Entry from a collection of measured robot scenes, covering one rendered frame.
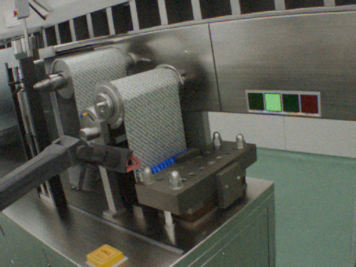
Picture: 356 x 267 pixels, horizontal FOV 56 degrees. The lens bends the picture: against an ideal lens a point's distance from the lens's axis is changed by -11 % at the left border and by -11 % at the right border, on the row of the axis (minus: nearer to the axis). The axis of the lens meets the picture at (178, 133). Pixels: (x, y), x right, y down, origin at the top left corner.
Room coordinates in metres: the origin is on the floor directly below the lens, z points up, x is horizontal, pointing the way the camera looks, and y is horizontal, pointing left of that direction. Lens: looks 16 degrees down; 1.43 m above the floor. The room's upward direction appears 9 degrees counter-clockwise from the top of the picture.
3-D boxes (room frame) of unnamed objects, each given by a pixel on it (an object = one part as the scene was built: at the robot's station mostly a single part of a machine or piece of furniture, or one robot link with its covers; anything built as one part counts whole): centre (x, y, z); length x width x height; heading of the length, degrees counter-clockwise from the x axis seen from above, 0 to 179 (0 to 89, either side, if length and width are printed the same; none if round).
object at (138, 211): (1.10, 0.06, 0.92); 0.28 x 0.04 x 0.04; 136
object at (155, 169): (1.09, 0.04, 1.03); 0.21 x 0.04 x 0.03; 136
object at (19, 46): (1.63, 0.63, 1.50); 0.14 x 0.14 x 0.06
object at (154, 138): (1.10, 0.06, 1.10); 0.23 x 0.01 x 0.18; 136
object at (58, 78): (1.21, 0.38, 1.33); 0.06 x 0.06 x 0.06; 46
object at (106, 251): (0.78, 0.24, 0.91); 0.07 x 0.07 x 0.02; 46
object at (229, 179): (0.99, -0.13, 0.96); 0.10 x 0.03 x 0.11; 136
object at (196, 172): (1.05, -0.05, 1.00); 0.40 x 0.16 x 0.06; 136
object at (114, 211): (1.05, 0.24, 1.05); 0.06 x 0.05 x 0.31; 136
